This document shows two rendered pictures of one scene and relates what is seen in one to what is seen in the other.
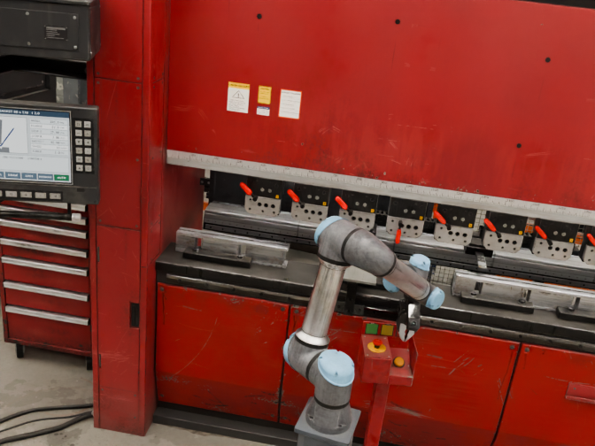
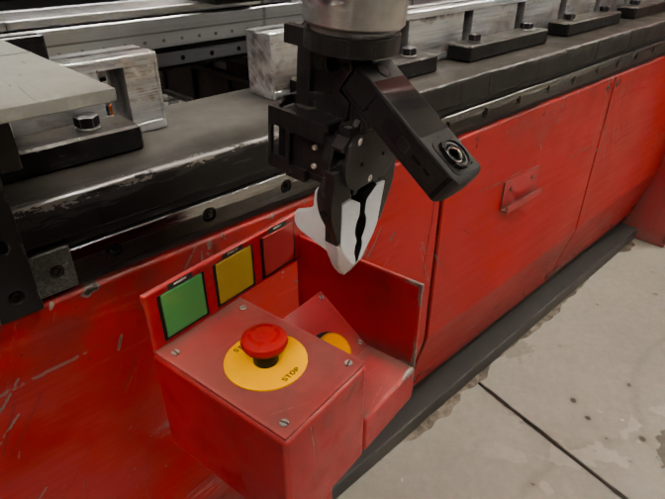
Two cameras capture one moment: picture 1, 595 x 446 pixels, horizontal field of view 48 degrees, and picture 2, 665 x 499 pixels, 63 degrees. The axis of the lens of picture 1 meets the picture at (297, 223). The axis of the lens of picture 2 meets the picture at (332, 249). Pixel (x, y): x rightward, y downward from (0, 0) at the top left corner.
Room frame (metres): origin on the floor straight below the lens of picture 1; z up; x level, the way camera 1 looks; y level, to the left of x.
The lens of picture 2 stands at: (1.97, -0.13, 1.10)
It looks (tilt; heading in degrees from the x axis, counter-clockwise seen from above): 31 degrees down; 310
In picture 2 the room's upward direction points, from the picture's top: straight up
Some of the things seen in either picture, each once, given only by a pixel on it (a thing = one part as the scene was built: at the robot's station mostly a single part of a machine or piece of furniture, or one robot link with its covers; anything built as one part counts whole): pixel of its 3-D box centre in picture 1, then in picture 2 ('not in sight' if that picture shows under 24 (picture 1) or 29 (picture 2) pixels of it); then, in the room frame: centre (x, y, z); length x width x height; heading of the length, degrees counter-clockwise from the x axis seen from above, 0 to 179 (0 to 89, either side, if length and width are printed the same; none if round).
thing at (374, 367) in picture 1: (387, 353); (294, 352); (2.25, -0.40, 0.75); 0.20 x 0.16 x 0.18; 92
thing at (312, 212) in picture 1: (311, 200); not in sight; (2.65, -0.05, 1.20); 0.15 x 0.09 x 0.17; 84
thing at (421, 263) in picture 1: (417, 271); not in sight; (2.21, -0.45, 1.14); 0.09 x 0.08 x 0.11; 132
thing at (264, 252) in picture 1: (232, 247); not in sight; (2.69, 0.28, 0.92); 0.50 x 0.06 x 0.10; 84
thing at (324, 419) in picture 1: (330, 406); not in sight; (1.78, -0.17, 0.82); 0.15 x 0.15 x 0.10
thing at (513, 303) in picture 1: (496, 302); (369, 74); (2.51, -0.87, 0.89); 0.30 x 0.05 x 0.03; 84
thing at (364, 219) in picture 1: (358, 207); not in sight; (2.63, -0.25, 1.20); 0.15 x 0.09 x 0.17; 84
